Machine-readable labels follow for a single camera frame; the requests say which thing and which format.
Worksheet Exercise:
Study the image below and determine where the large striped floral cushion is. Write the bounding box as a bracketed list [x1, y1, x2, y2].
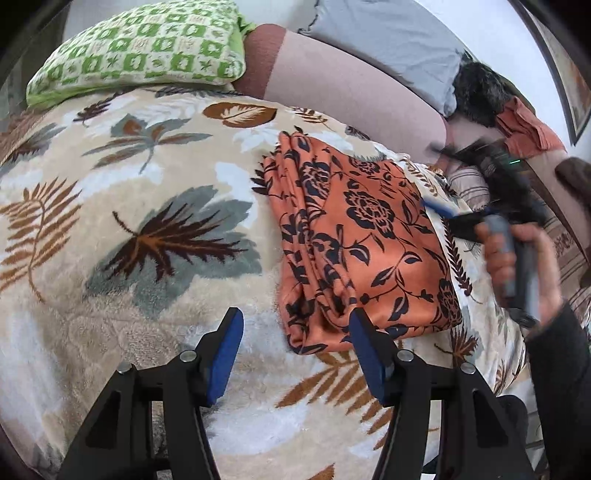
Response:
[540, 203, 591, 324]

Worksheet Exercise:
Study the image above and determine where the pink bolster cushion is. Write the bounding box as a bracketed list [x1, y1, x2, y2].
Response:
[235, 22, 448, 164]

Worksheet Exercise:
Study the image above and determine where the orange cloth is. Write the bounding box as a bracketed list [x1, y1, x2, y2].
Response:
[494, 96, 566, 160]

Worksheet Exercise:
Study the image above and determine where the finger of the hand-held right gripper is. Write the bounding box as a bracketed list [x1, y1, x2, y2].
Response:
[427, 143, 481, 163]
[422, 198, 491, 241]

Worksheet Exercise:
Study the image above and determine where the grey pillow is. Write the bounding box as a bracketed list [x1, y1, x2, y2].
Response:
[297, 0, 465, 116]

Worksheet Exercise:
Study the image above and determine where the black furry cloth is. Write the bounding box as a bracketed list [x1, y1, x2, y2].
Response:
[452, 60, 513, 127]

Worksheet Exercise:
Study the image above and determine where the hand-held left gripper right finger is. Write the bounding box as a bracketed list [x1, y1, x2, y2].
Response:
[348, 308, 539, 480]

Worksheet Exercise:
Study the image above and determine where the pink brown sofa backrest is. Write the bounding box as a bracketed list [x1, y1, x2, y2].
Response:
[508, 148, 591, 222]

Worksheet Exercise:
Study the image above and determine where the green checkered pillow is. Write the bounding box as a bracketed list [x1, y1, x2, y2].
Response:
[25, 0, 257, 109]

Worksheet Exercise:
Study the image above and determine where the orange floral shirt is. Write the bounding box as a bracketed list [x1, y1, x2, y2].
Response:
[252, 130, 464, 355]

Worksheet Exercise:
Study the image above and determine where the dark brown cloth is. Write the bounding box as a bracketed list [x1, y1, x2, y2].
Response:
[554, 157, 591, 204]

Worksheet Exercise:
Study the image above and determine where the leaf printed blanket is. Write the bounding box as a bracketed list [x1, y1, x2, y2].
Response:
[0, 85, 529, 480]

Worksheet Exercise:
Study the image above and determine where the small striped cushion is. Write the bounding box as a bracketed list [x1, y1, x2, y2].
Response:
[448, 166, 492, 208]

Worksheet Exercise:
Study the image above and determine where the person's right hand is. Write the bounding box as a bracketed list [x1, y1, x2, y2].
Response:
[475, 222, 566, 341]

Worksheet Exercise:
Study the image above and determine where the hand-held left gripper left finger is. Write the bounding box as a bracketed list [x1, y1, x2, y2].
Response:
[58, 307, 245, 480]

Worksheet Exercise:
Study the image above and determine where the person's right forearm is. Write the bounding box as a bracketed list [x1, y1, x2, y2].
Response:
[524, 300, 591, 480]

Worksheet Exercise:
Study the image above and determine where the framed wall picture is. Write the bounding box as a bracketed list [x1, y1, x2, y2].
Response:
[522, 0, 591, 146]

